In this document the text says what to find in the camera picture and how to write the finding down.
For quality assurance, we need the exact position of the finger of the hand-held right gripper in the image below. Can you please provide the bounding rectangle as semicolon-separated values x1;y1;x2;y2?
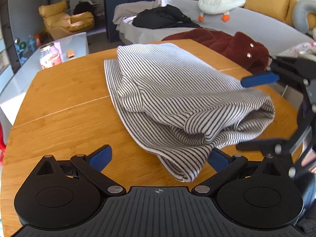
240;55;316;88
235;138;297;157

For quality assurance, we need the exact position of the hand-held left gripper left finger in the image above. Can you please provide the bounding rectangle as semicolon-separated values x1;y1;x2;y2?
35;144;127;197

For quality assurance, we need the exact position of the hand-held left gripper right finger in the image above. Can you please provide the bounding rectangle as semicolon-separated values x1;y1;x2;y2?
192;148;282;197

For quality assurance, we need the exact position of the grey striped shirt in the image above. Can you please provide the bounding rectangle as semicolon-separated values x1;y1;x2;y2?
104;43;276;183

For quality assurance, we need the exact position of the person's right hand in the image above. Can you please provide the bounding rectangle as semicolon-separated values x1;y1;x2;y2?
302;149;316;172

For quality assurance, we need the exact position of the dark red fleece coat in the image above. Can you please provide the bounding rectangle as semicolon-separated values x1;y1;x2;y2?
161;28;271;75

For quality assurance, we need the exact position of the floral printed cloth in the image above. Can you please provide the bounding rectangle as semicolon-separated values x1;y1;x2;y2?
291;41;316;63

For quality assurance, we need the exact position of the grey sofa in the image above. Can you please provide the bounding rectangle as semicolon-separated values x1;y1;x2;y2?
112;0;316;62

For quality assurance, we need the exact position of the square yellow cushion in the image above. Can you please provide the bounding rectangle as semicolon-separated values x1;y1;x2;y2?
243;0;292;25
286;0;316;31

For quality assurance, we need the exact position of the grey neck pillow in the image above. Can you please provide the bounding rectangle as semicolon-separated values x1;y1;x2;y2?
292;0;316;34

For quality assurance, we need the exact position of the white goose plush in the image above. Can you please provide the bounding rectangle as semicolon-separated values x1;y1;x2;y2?
198;0;249;22

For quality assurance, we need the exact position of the white coffee table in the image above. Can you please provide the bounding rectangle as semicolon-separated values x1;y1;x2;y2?
0;32;89;127

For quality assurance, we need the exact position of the glass jar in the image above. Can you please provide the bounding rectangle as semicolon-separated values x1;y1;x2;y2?
39;42;62;70

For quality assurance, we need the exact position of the black jacket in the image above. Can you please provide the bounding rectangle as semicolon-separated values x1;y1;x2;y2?
132;4;201;29

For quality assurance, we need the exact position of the blue water bottle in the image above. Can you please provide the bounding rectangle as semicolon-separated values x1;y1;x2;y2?
26;35;35;52

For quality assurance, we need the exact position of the yellow armchair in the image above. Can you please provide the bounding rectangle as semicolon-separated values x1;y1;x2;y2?
39;0;95;40

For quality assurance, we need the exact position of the black chair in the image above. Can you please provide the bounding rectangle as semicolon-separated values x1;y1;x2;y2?
73;1;100;18

